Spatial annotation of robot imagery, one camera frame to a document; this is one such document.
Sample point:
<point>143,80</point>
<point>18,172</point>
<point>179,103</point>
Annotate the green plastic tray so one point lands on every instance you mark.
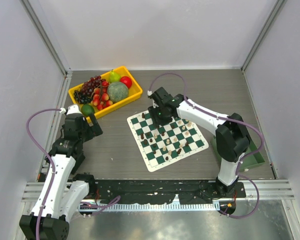
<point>251,162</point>

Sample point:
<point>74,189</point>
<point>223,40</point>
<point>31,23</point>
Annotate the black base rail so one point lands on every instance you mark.
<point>159,192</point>

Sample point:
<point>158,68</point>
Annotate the black grape bunch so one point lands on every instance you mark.
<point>81,98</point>

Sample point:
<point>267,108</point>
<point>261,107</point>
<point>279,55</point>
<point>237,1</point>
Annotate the green white chess board mat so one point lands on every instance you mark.
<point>167,144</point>

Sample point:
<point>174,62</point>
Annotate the yellow plastic fruit tray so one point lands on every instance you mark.
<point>134,93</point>

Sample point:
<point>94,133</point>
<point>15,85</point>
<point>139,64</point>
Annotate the dark purple grape bunch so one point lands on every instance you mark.
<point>87,89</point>

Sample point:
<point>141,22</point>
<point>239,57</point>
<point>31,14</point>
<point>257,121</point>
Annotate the green pear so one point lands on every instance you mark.
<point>114,76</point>

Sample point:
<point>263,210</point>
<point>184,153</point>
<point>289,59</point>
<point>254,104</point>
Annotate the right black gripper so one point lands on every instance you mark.
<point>156,121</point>

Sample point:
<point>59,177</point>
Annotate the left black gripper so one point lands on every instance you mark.
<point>94,130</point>

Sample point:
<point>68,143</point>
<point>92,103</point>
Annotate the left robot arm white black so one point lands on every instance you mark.
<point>50,218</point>

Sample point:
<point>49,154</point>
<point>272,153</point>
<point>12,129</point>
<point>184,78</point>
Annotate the green avocado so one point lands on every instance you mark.
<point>87,110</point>

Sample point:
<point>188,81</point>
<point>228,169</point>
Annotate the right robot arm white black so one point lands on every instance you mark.
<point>232,137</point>

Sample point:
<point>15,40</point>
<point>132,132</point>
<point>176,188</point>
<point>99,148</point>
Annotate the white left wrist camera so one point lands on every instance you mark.
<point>73,109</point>

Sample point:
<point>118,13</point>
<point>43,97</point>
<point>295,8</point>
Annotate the red apple in tray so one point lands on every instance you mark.
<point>127,81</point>

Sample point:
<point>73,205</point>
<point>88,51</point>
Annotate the green netted melon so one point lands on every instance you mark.
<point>117,91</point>

